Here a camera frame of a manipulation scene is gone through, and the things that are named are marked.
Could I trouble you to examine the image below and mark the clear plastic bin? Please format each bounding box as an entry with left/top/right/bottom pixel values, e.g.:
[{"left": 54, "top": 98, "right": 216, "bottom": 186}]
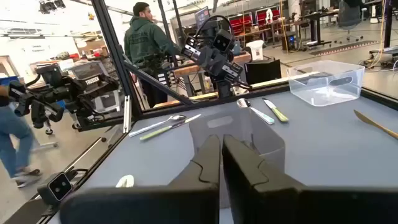
[{"left": 286, "top": 59, "right": 366, "bottom": 108}]

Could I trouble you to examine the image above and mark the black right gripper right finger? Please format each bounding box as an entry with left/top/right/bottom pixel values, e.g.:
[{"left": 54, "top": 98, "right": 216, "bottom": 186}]
[{"left": 221, "top": 134, "right": 398, "bottom": 224}]

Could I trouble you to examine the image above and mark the black standing desk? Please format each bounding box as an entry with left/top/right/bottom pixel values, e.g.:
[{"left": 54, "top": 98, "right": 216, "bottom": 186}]
[{"left": 300, "top": 8, "right": 341, "bottom": 48}]

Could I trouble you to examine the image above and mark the green-handled silver knife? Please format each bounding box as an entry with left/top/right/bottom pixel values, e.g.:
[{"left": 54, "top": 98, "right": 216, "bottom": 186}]
[
  {"left": 262, "top": 97, "right": 289, "bottom": 123},
  {"left": 139, "top": 113, "right": 202, "bottom": 141}
]

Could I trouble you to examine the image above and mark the silver aluminium bracket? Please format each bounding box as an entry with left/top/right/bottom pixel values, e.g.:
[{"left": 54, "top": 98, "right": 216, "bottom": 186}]
[{"left": 123, "top": 95, "right": 132, "bottom": 134}]

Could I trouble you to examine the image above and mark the black cabinet box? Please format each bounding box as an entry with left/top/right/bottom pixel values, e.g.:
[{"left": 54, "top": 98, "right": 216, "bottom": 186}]
[{"left": 244, "top": 58, "right": 282, "bottom": 85}]

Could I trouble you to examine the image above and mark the black table-level camera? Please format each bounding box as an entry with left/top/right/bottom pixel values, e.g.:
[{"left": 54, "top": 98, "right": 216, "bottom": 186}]
[{"left": 37, "top": 171, "right": 73, "bottom": 205}]

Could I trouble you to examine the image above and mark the red storage shelf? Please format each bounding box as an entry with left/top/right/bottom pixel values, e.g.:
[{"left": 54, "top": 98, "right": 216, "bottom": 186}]
[{"left": 228, "top": 7, "right": 280, "bottom": 37}]

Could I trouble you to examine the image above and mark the black aluminium frame post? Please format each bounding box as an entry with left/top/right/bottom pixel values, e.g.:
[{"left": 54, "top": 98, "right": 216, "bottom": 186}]
[{"left": 91, "top": 0, "right": 142, "bottom": 121}]

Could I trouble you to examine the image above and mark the blue plastic crate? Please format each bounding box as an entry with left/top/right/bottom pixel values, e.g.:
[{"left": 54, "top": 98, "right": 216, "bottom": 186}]
[{"left": 0, "top": 75, "right": 20, "bottom": 86}]

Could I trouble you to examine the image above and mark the white-handled silver spoon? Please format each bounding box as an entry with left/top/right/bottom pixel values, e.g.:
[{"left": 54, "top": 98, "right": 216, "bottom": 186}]
[
  {"left": 128, "top": 114, "right": 188, "bottom": 138},
  {"left": 236, "top": 98, "right": 275, "bottom": 126}
]

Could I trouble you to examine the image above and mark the black diagonal frame brace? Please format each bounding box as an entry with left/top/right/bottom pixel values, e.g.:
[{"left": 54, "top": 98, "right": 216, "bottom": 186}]
[{"left": 123, "top": 60, "right": 194, "bottom": 106}]

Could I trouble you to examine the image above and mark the person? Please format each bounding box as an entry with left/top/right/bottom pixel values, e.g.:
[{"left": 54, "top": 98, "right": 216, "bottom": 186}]
[
  {"left": 0, "top": 83, "right": 43, "bottom": 189},
  {"left": 123, "top": 1, "right": 183, "bottom": 109}
]

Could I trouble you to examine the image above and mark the yellow hanging cable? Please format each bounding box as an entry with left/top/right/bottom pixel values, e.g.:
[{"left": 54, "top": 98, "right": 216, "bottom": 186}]
[{"left": 371, "top": 0, "right": 387, "bottom": 68}]

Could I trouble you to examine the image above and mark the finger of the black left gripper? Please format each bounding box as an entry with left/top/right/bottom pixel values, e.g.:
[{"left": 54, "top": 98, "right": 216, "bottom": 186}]
[
  {"left": 200, "top": 46, "right": 218, "bottom": 68},
  {"left": 214, "top": 56, "right": 231, "bottom": 78}
]

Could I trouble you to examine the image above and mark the wooden workbench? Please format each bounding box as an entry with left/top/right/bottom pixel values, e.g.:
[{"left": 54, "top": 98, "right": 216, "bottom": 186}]
[{"left": 172, "top": 52, "right": 252, "bottom": 97}]

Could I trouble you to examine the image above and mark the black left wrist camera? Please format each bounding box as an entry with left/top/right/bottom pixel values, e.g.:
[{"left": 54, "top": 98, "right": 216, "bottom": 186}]
[{"left": 212, "top": 29, "right": 236, "bottom": 53}]

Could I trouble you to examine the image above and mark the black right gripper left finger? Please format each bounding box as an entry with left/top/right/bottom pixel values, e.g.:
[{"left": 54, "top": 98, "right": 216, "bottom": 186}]
[{"left": 60, "top": 134, "right": 221, "bottom": 224}]

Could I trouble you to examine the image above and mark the white waste bin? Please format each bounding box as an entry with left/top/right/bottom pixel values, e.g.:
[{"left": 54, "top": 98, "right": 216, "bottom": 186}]
[{"left": 245, "top": 39, "right": 265, "bottom": 62}]

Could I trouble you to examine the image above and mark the black computer monitor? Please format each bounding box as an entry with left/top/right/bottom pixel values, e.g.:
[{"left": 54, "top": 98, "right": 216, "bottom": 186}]
[{"left": 193, "top": 6, "right": 211, "bottom": 30}]

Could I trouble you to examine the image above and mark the wooden utensil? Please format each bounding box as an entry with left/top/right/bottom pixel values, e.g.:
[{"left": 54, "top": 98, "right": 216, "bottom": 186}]
[{"left": 353, "top": 109, "right": 398, "bottom": 140}]

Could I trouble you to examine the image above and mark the grey office chair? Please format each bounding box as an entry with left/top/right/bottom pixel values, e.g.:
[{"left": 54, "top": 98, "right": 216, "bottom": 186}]
[{"left": 337, "top": 0, "right": 364, "bottom": 43}]

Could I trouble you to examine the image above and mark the small white plastic piece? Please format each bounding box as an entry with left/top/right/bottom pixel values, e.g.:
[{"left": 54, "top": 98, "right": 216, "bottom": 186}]
[{"left": 115, "top": 174, "right": 135, "bottom": 189}]

